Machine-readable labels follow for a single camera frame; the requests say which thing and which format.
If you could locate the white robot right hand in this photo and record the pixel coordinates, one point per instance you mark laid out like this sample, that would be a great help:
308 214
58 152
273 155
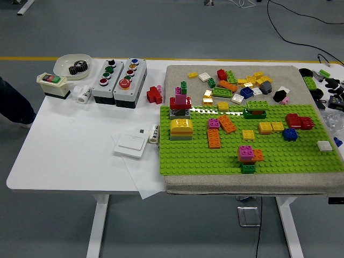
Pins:
334 85

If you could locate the blue toy brick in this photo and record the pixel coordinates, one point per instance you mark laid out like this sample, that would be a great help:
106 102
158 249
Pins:
246 92
338 141
290 134

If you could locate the yellow narrow toy brick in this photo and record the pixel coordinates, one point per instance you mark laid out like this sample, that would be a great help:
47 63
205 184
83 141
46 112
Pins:
258 74

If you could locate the light green small brick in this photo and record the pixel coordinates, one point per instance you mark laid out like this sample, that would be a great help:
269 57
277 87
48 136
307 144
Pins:
324 72

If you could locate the green long toy brick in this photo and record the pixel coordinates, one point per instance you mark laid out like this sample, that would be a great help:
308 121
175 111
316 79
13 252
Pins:
310 82
222 92

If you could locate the white toy brick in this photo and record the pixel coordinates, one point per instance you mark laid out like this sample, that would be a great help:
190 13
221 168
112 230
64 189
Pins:
237 98
204 77
284 90
324 146
257 91

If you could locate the pink small toy brick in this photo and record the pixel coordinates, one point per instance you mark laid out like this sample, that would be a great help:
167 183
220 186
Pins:
285 100
159 88

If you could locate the black toy piece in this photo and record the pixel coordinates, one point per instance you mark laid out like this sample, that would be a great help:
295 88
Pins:
279 96

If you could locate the grey sloped toy brick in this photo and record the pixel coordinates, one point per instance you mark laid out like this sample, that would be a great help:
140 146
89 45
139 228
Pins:
265 87

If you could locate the light green long brick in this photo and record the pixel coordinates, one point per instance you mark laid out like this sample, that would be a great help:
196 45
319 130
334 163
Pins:
231 77
257 104

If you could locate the yellow glossy toy brick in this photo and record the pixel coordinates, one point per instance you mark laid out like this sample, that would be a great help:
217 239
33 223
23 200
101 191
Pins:
207 101
247 84
208 93

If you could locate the dark green arch brick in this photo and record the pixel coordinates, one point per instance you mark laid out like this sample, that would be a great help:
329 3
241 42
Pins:
248 115

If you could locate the orange long toy brick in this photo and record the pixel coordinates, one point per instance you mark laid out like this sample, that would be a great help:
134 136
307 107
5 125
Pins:
227 124
228 86
214 138

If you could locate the dark green toy brick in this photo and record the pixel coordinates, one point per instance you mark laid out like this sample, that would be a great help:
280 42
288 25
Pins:
248 168

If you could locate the dark green narrow brick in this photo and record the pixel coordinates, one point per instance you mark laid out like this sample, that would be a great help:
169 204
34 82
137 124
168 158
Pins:
184 86
211 82

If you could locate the magenta tall toy brick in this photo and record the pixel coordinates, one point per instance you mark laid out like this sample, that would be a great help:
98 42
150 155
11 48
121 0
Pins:
180 97

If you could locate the yellow rounded toy brick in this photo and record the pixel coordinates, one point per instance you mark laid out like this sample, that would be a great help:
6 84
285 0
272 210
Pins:
181 125

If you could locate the orange thin toy brick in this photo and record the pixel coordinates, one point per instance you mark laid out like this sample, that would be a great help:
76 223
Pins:
181 132

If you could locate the green studded baseplate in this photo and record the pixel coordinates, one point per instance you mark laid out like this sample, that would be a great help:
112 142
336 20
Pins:
188 156

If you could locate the red wide toy brick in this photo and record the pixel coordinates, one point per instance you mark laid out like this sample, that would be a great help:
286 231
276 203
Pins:
172 103

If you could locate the red cross-shaped brick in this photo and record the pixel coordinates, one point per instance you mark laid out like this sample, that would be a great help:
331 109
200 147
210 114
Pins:
154 95

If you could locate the black box yellow marks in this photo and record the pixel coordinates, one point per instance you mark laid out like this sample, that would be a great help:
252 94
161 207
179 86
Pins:
336 103

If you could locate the silver metal part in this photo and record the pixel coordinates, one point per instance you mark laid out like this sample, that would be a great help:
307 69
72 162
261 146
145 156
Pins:
317 76

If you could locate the black small part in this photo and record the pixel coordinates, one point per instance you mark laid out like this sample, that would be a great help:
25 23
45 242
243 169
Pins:
320 103

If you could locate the clear plastic bag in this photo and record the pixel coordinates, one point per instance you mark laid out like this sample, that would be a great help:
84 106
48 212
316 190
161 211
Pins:
333 119

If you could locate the black desk control panel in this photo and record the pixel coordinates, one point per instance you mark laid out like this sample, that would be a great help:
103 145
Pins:
336 200

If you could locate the white table leg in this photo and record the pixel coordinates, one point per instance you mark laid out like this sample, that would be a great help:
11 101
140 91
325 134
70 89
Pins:
290 223
98 223

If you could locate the grey-brown mat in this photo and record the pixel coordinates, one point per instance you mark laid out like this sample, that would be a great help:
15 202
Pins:
182 72

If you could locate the silver floor box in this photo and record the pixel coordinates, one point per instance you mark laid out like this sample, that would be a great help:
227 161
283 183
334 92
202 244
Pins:
248 216

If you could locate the white labelled tube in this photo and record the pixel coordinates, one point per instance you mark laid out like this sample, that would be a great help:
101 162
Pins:
154 133
84 94

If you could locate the small white adapter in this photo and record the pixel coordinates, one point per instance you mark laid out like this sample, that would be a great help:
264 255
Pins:
143 131

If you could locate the grey emergency-stop button box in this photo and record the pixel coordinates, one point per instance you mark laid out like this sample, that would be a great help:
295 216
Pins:
130 86

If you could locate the white paper sheet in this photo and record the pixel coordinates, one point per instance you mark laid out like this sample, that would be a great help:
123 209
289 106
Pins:
145 177

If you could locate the grey push-button box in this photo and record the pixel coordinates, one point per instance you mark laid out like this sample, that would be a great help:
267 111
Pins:
107 83

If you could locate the black gear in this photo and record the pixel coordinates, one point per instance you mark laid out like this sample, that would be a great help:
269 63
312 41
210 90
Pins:
78 67

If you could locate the white plain tube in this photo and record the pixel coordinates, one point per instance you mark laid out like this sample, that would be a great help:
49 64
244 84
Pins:
76 92

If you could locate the white bowl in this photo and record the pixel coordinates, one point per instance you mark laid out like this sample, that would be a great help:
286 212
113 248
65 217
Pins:
64 64

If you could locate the white foot of table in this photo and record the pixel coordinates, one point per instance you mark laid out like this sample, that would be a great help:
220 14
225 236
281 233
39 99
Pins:
25 6

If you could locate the person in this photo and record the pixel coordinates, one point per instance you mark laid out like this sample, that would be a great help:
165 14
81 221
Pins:
13 102

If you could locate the white wall switch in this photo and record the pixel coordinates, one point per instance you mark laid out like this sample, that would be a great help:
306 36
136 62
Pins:
130 145

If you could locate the beige red-green switch box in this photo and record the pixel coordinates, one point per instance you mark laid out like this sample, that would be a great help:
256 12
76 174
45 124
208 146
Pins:
52 84

